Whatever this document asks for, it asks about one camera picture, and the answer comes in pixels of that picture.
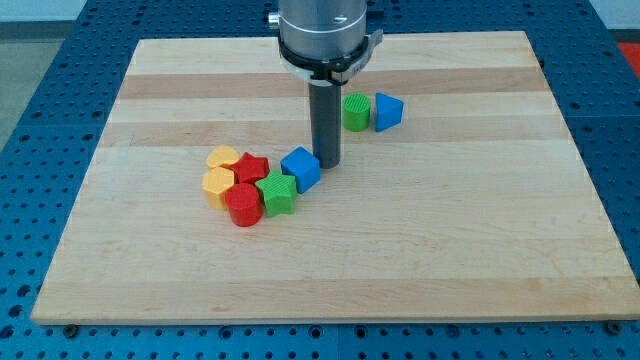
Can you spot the blue cube block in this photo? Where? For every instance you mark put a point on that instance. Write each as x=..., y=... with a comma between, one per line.
x=303, y=166

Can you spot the green star block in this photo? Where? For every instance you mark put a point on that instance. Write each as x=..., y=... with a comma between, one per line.
x=278, y=192

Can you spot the red star block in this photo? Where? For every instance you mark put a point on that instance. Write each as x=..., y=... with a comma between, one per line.
x=250, y=169

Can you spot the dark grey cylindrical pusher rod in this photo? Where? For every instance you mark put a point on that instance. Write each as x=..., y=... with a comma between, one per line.
x=325, y=117

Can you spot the red cylinder block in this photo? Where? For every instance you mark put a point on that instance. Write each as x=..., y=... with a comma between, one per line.
x=244, y=204

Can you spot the green cylinder block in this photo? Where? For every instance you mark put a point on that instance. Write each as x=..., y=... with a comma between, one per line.
x=356, y=110

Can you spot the blue triangular prism block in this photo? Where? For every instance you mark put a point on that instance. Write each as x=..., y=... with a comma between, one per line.
x=389, y=111

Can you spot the yellow heart block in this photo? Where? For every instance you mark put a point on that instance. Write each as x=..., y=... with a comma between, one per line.
x=223, y=156

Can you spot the yellow hexagon block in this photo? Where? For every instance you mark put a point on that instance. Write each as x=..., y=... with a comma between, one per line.
x=215, y=183

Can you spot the light wooden board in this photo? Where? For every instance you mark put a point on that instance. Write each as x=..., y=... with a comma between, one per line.
x=476, y=208

